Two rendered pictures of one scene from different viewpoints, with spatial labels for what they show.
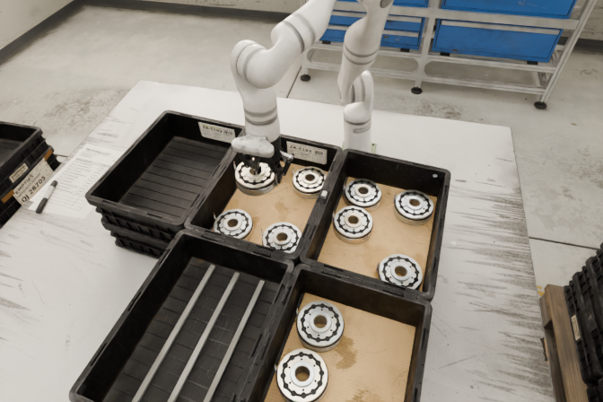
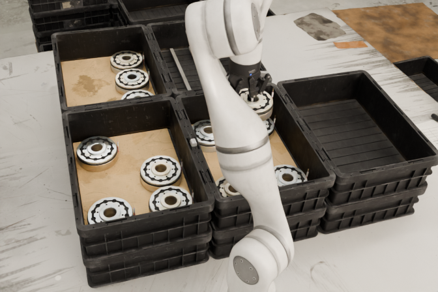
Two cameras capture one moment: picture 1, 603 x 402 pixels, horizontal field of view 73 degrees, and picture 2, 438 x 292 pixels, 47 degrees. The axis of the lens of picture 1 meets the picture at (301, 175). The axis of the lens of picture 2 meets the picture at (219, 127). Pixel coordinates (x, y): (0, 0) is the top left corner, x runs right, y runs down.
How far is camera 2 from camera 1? 1.54 m
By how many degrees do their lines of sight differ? 85
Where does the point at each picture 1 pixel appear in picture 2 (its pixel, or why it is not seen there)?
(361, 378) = (97, 99)
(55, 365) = (285, 73)
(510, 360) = not seen: outside the picture
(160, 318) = not seen: hidden behind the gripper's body
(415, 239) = (96, 195)
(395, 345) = not seen: hidden behind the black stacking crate
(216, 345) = (195, 79)
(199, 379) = (189, 66)
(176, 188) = (341, 139)
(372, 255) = (128, 164)
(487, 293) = (12, 240)
